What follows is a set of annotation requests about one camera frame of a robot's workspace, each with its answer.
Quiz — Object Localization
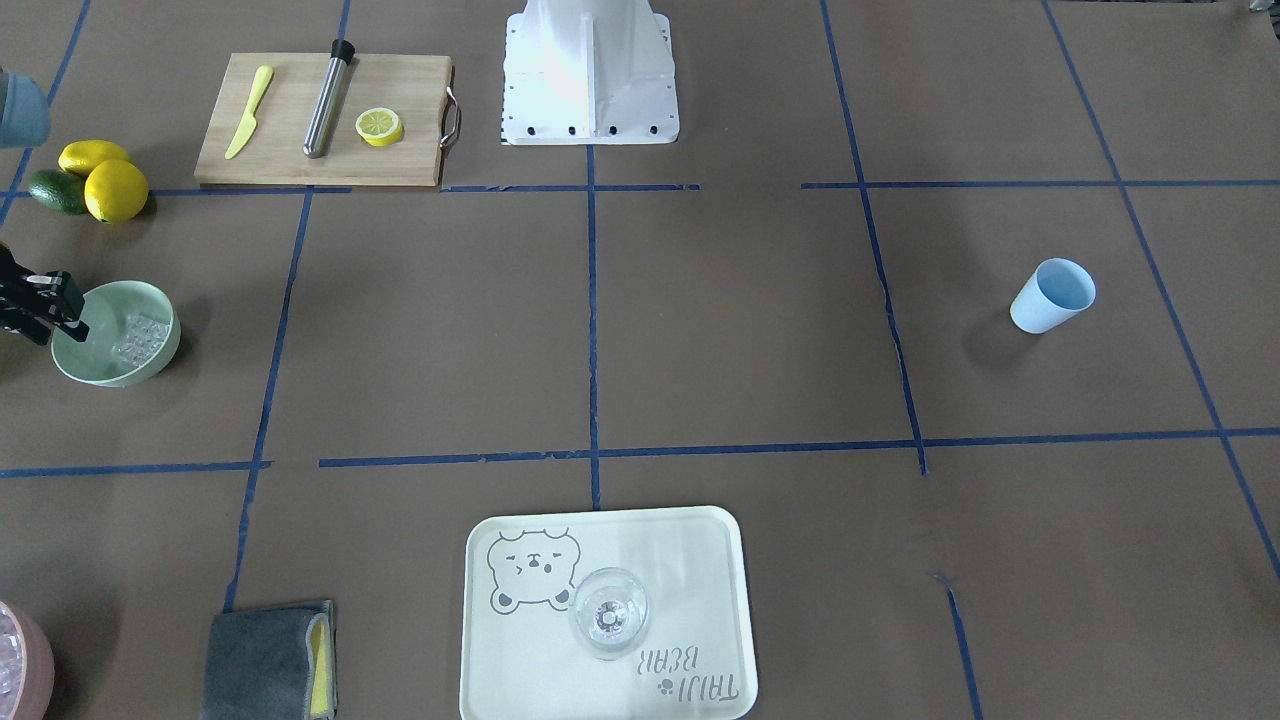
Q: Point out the green lime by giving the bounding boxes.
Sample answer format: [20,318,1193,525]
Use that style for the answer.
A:
[28,169,90,217]

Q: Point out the clear wine glass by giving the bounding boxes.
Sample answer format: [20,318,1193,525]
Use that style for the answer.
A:
[570,568,652,661]

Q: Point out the wooden cutting board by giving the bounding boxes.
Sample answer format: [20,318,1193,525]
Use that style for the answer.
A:
[193,53,463,188]

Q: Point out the yellow plastic knife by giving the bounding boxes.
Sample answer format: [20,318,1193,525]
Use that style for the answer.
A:
[224,65,274,160]

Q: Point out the ice cubes in green bowl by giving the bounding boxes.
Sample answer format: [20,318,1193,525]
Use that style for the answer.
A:
[111,313,173,368]

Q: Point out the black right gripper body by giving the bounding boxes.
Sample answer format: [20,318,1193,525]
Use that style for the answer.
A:
[1,243,44,332]

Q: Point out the green bowl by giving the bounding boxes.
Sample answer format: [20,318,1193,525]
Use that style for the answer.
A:
[51,281,182,388]

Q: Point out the pink bowl of ice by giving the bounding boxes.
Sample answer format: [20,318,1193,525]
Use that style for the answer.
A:
[1,601,56,719]

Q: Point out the cream bear tray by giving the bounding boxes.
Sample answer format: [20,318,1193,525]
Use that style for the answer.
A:
[460,506,759,719]

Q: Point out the light blue plastic cup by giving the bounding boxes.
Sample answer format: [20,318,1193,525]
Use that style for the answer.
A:
[1009,258,1097,334]

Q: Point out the grey cloth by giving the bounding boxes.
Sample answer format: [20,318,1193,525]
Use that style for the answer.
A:
[198,600,338,719]

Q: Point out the lemon half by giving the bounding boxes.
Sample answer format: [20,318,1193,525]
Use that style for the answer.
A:
[355,108,404,147]

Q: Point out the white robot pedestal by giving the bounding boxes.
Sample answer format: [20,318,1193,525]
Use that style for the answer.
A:
[500,1,681,146]

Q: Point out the yellow lemon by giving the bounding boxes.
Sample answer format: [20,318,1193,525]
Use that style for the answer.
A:
[58,138,132,179]
[84,159,150,224]

